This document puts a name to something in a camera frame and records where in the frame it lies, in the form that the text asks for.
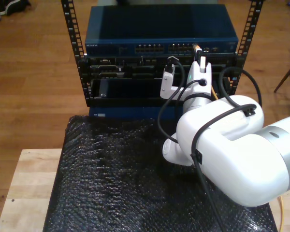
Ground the black rack server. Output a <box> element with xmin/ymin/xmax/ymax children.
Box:
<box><xmin>87</xmin><ymin>54</ymin><xmax>237</xmax><ymax>80</ymax></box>

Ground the dark wooden chair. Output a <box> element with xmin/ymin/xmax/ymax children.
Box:
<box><xmin>273</xmin><ymin>57</ymin><xmax>290</xmax><ymax>116</ymax></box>

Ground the black bubble mat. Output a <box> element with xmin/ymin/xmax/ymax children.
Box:
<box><xmin>42</xmin><ymin>115</ymin><xmax>278</xmax><ymax>232</ymax></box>

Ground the long black arm cable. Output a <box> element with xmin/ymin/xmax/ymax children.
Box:
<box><xmin>165</xmin><ymin>56</ymin><xmax>263</xmax><ymax>232</ymax></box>

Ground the yellow network cable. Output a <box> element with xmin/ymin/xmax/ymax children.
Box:
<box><xmin>192</xmin><ymin>43</ymin><xmax>285</xmax><ymax>232</ymax></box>

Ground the blue metal base panel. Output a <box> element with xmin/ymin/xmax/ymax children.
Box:
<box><xmin>88</xmin><ymin>106</ymin><xmax>186</xmax><ymax>119</ymax></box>

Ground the black perforated rack post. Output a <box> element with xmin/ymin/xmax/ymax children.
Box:
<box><xmin>228</xmin><ymin>0</ymin><xmax>265</xmax><ymax>95</ymax></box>
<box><xmin>60</xmin><ymin>0</ymin><xmax>94</xmax><ymax>107</ymax></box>

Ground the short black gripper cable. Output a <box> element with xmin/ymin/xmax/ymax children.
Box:
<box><xmin>157</xmin><ymin>79</ymin><xmax>207</xmax><ymax>143</ymax></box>

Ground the blue network switch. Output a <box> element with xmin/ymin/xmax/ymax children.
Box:
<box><xmin>84</xmin><ymin>4</ymin><xmax>239</xmax><ymax>57</ymax></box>

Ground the dark shoe with white sole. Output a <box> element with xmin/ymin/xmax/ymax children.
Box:
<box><xmin>0</xmin><ymin>0</ymin><xmax>31</xmax><ymax>15</ymax></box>

